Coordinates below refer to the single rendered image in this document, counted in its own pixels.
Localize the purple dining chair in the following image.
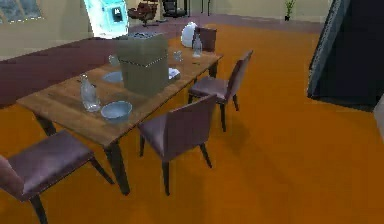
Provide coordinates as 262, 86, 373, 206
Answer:
187, 49, 254, 133
137, 94, 218, 197
0, 129, 116, 224
196, 26, 218, 53

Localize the brown wooden dining table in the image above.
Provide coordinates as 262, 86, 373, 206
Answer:
16, 42, 224, 196

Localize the pale blue plate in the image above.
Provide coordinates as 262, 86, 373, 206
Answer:
101, 70, 124, 84

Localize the olive green square box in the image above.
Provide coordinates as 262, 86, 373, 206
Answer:
115, 32, 170, 98

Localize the dark brown armchair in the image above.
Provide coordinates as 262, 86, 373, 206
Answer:
127, 1, 160, 28

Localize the white folded cloth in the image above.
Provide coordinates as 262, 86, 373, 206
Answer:
167, 67, 182, 81

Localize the pale blue bowl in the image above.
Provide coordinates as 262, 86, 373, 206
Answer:
100, 100, 133, 125

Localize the dark grey large cabinet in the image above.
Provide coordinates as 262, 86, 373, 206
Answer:
306, 0, 384, 112

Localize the green house plant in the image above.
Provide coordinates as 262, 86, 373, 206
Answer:
283, 0, 297, 22

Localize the clear glass bottle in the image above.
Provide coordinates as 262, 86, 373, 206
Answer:
192, 32, 203, 58
79, 73, 102, 113

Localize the black desk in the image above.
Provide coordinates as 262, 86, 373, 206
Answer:
161, 0, 212, 19

